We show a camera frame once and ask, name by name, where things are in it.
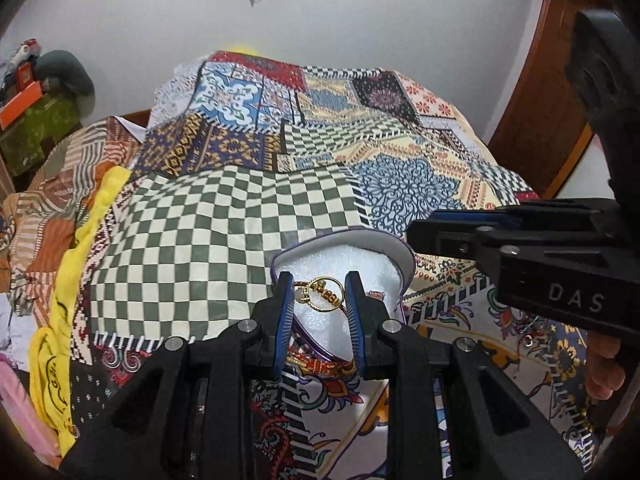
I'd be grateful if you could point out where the colourful patchwork bedspread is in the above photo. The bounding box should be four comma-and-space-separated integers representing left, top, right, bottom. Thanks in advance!
65, 51, 599, 466

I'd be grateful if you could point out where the person's right hand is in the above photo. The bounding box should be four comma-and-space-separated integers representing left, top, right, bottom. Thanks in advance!
585, 332, 626, 401

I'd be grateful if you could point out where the pink cloth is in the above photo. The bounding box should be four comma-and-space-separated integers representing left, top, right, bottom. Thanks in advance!
1, 356, 62, 469

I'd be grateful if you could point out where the yellow cloth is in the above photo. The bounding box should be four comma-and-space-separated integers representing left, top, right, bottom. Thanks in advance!
28, 166, 130, 456

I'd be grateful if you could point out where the orange box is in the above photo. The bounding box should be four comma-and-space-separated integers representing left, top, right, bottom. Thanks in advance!
0, 81, 42, 130

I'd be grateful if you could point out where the white sliding wardrobe door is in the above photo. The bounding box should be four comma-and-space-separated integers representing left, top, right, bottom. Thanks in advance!
556, 136, 614, 200

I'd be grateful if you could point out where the brown wooden door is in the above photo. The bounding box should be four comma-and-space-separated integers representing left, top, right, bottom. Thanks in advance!
489, 0, 600, 198

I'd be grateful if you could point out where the orange striped blanket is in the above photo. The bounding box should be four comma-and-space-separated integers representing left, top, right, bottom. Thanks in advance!
1, 117, 141, 318

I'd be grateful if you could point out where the purple heart-shaped jewelry box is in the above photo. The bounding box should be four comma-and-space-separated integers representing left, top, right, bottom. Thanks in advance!
271, 228, 416, 361

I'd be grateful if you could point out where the gold ring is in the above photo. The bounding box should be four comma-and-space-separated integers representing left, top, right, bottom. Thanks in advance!
293, 275, 347, 313

